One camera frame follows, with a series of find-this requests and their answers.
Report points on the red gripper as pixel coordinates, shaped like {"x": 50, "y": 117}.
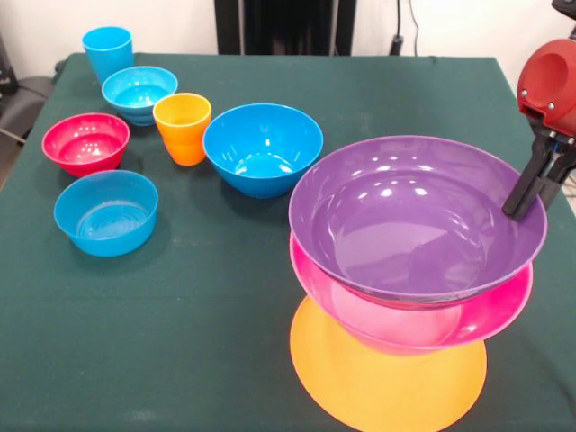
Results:
{"x": 562, "y": 108}

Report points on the large pink bowl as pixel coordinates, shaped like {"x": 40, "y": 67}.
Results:
{"x": 495, "y": 310}

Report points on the purple bowl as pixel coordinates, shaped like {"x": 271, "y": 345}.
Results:
{"x": 405, "y": 216}

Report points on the large orange bowl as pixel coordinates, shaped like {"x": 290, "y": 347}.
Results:
{"x": 387, "y": 391}

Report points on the orange cup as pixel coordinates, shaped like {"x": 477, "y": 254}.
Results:
{"x": 182, "y": 139}

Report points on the dark green tablecloth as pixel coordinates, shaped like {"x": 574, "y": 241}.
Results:
{"x": 180, "y": 315}

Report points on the small ribbed cyan bowl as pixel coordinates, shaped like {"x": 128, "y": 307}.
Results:
{"x": 135, "y": 90}

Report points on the translucent blue bowl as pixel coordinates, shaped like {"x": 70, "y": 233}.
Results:
{"x": 105, "y": 216}

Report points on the blue cup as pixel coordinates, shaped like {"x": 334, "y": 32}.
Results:
{"x": 108, "y": 54}

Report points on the small crimson bowl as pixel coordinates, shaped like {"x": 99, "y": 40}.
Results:
{"x": 85, "y": 144}

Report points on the grey pedestal leg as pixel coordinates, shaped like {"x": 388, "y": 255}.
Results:
{"x": 27, "y": 99}

